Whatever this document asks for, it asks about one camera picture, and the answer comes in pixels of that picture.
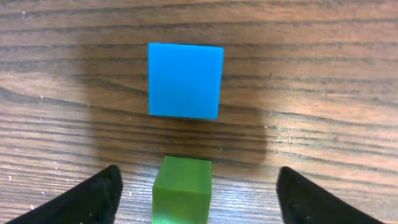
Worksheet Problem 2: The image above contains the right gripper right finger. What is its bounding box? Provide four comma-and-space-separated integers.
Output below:
275, 166, 386, 224

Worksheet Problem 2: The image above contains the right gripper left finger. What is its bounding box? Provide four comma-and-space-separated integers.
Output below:
4, 164, 124, 224

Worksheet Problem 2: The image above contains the green cube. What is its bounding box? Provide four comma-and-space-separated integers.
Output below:
151, 156, 213, 224

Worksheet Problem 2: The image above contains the blue cube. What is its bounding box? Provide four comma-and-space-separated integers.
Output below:
147, 42, 225, 121

